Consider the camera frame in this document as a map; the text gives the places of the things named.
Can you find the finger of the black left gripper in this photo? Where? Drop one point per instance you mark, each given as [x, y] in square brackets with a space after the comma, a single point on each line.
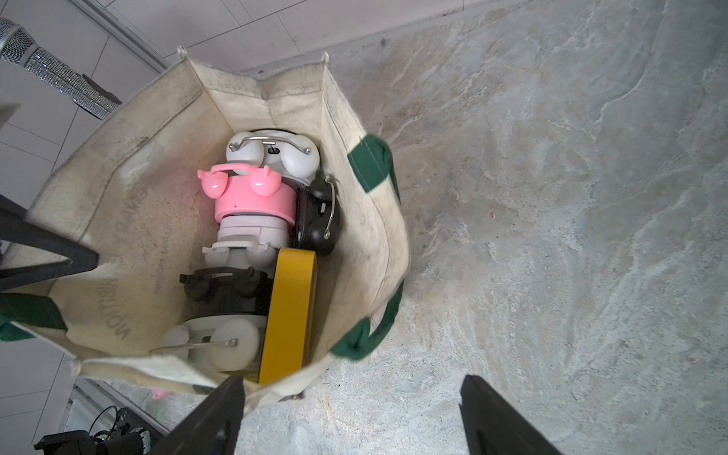
[16, 230]

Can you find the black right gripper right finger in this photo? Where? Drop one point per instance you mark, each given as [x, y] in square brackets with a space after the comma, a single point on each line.
[492, 426]

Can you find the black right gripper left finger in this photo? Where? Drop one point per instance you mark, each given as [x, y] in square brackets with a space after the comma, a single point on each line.
[213, 426]

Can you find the canvas tote bag green handles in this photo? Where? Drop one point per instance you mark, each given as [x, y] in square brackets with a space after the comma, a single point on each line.
[128, 193]

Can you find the yellow square alarm clock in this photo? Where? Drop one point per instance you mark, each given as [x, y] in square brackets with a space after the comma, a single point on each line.
[287, 339]

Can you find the small black alarm clock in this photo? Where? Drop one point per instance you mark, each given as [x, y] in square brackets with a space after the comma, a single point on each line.
[317, 217]

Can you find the black twin bell alarm clock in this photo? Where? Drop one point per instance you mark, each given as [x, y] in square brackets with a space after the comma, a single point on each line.
[230, 290]

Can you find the white plastic alarm clock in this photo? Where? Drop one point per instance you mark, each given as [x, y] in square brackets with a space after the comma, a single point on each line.
[245, 241]

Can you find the pink twin bell alarm clock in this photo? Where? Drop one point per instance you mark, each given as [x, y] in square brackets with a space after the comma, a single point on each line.
[239, 188]

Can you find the white twin bell alarm clock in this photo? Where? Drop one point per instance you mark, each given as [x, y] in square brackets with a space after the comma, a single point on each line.
[295, 157]

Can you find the white alarm clock metal handle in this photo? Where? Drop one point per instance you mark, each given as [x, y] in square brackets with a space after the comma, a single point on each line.
[217, 344]

